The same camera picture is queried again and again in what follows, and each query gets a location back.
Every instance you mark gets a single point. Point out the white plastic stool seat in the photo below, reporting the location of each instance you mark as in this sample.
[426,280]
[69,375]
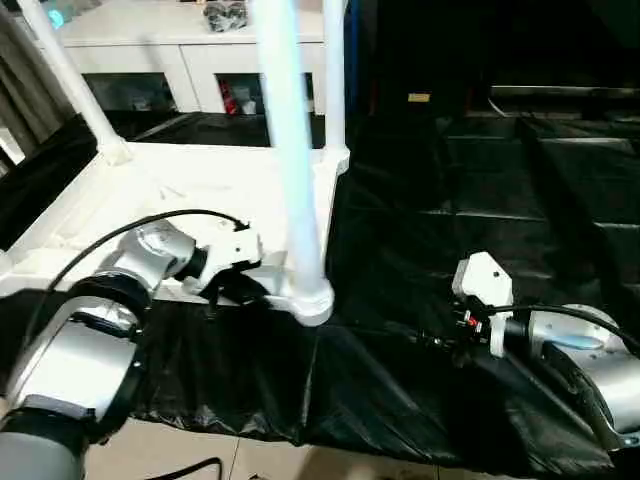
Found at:
[175,180]

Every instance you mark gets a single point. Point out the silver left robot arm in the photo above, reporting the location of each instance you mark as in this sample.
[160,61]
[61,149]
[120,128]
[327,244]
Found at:
[75,350]

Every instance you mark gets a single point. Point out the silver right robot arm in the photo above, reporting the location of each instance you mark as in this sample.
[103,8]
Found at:
[590,350]

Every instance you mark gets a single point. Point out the black work mat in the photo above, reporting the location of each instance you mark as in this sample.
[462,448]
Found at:
[450,210]

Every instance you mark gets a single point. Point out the red packet in cabinet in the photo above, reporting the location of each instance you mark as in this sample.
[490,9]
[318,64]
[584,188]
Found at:
[228,97]

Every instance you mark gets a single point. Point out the small tan label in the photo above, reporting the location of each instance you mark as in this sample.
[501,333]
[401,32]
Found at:
[419,97]

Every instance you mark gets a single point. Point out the white cabinet with glass doors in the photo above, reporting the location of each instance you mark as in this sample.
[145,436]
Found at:
[150,50]

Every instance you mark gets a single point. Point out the dark object on cabinet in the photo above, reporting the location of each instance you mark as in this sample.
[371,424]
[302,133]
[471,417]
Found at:
[225,14]

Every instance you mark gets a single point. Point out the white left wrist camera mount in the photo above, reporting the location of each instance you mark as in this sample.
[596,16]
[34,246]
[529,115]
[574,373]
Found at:
[235,250]

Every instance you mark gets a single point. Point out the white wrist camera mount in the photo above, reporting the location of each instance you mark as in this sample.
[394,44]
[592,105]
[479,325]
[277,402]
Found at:
[482,275]
[235,250]

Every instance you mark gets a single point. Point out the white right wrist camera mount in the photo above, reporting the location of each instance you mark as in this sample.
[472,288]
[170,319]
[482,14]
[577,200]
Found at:
[482,275]

